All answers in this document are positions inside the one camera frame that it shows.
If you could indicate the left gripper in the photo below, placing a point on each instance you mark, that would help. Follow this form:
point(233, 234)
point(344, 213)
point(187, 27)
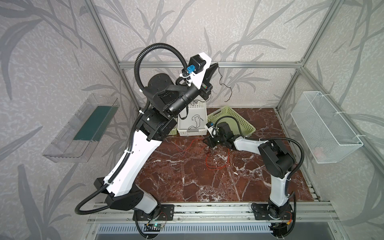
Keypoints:
point(205, 89)

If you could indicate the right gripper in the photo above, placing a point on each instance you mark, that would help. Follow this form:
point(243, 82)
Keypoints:
point(212, 141)

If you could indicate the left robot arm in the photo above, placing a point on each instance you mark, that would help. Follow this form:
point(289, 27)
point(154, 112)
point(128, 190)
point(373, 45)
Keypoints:
point(151, 127)

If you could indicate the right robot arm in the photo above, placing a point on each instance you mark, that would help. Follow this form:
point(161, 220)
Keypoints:
point(276, 157)

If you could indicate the right light green basket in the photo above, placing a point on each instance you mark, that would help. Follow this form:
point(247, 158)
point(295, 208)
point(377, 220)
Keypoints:
point(231, 117)

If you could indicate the light green basket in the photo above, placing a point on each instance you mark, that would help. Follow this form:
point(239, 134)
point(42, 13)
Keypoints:
point(231, 117)
point(173, 131)

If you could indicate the white perforated basket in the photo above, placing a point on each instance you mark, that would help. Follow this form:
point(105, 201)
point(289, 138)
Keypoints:
point(192, 120)

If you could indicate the left light green basket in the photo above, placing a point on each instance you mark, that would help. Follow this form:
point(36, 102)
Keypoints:
point(173, 131)

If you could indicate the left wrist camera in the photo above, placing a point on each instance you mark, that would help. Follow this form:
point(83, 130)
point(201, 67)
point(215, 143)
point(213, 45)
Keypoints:
point(196, 69)

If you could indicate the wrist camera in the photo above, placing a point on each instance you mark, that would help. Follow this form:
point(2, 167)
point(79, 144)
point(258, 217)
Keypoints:
point(211, 128)
point(196, 69)

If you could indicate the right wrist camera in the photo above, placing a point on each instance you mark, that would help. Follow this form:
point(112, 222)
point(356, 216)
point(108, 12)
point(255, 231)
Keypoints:
point(211, 128)

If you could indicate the white wire mesh basket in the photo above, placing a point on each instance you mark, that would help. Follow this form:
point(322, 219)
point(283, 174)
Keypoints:
point(326, 132)

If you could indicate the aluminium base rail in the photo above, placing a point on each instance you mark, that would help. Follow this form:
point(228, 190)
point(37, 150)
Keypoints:
point(204, 212)

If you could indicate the clear plastic wall shelf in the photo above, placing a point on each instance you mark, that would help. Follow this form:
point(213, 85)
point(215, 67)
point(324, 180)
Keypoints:
point(79, 138)

